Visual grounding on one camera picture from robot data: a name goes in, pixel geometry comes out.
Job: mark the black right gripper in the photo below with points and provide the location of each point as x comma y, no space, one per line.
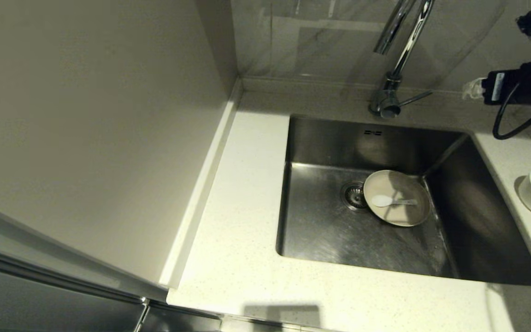
523,83

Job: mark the chrome kitchen faucet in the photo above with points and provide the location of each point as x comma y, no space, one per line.
387,99

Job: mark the white ceramic soup spoon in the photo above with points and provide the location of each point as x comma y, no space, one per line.
380,200

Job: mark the beige round plate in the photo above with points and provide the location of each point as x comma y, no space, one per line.
399,216

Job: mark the stainless steel sink basin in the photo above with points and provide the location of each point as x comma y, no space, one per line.
321,230

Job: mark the round metal drain strainer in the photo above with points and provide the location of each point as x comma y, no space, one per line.
352,194

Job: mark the grey under-counter cabinet front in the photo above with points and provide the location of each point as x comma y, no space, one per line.
178,320

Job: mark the beige tall cabinet side panel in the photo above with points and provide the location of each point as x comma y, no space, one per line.
85,138

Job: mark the grey tall cabinet door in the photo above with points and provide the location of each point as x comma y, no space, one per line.
39,309

